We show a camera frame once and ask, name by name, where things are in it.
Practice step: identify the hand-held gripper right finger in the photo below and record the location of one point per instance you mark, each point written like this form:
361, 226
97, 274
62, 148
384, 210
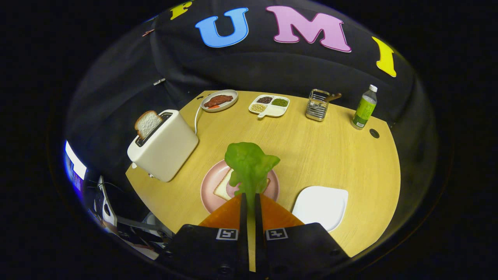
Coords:
260, 241

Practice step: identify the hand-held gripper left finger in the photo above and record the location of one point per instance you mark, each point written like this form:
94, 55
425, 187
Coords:
243, 241

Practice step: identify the green lettuce leaf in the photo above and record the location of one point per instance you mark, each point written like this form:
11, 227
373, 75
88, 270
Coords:
249, 167

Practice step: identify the toasted bread slice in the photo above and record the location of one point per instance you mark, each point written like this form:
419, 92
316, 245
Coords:
148, 123

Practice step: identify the white bread slice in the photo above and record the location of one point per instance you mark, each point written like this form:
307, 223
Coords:
222, 188

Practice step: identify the pink round plate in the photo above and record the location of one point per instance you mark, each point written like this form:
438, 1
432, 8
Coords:
212, 182

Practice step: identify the white square plate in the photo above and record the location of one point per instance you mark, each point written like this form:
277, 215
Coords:
321, 206

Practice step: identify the white toaster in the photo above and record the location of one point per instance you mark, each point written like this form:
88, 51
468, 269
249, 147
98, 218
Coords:
167, 151

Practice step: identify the white divided dish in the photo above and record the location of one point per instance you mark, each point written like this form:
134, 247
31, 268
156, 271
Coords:
274, 111

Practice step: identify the yellow soybeans pile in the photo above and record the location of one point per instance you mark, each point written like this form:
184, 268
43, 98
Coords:
258, 108

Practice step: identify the beige round plate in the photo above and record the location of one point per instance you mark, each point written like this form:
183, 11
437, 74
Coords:
229, 106

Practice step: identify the green beans pile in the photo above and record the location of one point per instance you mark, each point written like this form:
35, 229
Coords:
279, 102

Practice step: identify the dark beans pile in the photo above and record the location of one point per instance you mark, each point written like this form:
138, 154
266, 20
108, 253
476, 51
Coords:
264, 100

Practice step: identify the brown meat slice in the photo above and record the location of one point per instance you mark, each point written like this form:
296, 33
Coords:
218, 100

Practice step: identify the green label plastic bottle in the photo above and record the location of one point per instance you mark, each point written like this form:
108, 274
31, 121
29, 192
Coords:
363, 111

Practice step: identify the black backdrop cloth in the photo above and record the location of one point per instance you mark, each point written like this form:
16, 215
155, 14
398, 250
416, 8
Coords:
272, 66

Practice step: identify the white cloth clip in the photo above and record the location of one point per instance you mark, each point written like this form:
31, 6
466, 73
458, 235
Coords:
158, 81

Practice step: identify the bright screen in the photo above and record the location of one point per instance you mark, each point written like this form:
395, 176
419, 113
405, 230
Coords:
76, 165

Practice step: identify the pink cloth clip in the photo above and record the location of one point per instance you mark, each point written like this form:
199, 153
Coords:
148, 33

